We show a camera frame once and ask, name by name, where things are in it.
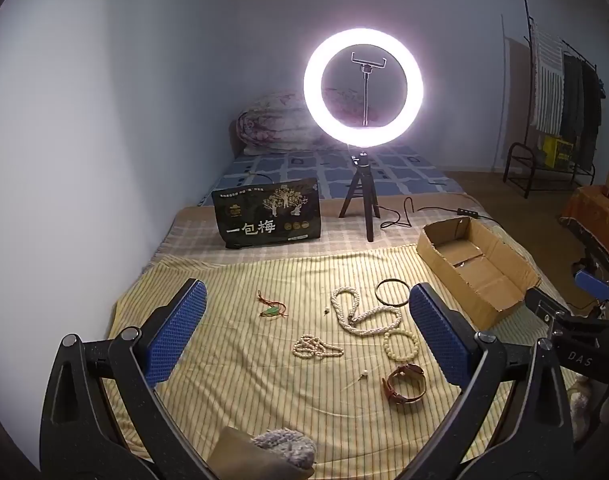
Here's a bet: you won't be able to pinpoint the beige plush toy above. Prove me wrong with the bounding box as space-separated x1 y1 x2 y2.
567 377 609 443

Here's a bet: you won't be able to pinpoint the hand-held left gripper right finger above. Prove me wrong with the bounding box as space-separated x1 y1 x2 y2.
409 282 583 480

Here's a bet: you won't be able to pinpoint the grey fluffy slipper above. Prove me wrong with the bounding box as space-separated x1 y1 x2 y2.
252 427 317 469

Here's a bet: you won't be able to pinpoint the black power cable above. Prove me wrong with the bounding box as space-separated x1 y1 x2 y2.
379 196 500 229

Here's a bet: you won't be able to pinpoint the striped towel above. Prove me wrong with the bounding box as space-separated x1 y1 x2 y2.
529 20 566 136

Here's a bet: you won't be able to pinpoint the yellow striped blanket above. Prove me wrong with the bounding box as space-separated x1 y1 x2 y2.
104 245 575 480

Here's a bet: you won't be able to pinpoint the yellow box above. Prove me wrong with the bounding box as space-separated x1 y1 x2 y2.
542 135 575 167

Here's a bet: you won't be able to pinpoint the small white bead bracelet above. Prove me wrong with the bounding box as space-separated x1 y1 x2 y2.
293 335 344 360

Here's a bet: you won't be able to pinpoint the black shoe rack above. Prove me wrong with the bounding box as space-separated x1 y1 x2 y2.
503 142 596 200

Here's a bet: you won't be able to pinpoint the cream bead bracelet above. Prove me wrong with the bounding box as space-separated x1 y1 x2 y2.
383 330 420 362

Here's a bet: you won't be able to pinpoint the brown leather watch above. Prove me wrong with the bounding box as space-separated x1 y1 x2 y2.
382 362 428 405

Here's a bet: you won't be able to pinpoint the white ring light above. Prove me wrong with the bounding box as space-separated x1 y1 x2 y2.
303 30 425 148

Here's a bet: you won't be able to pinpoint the blue checked bed sheet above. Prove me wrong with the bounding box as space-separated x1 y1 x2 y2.
199 145 463 207

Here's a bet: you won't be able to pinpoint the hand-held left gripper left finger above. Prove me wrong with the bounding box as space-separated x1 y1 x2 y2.
38 278 220 480

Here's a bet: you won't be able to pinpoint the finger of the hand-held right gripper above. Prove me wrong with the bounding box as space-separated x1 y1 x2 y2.
525 287 601 334
573 269 609 302

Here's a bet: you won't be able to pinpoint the black bangle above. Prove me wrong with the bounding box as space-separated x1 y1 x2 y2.
376 278 411 307

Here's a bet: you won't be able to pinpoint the cardboard box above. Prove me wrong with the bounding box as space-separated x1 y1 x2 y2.
417 216 541 327

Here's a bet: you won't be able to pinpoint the black tripod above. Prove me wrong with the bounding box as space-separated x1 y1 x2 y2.
339 152 380 242

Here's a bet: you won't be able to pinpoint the plaid blanket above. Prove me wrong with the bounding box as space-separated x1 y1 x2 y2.
149 197 535 273

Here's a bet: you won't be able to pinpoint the dark hanging clothes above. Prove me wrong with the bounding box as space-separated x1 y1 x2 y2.
559 52 603 162

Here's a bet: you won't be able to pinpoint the black snack bag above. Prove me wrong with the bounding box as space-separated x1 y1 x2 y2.
212 177 323 250

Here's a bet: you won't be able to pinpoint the black clothes rack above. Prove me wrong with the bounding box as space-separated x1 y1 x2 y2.
522 0 605 186

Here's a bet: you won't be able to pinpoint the long pearl necklace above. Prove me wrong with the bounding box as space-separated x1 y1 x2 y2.
331 285 403 334

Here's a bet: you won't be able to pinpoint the red string bracelet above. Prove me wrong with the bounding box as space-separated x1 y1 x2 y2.
257 290 290 319

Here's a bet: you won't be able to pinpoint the phone holder clamp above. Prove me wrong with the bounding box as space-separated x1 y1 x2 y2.
351 52 388 127

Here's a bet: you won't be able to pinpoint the folded floral quilt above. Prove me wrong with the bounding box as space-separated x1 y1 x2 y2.
236 87 370 156

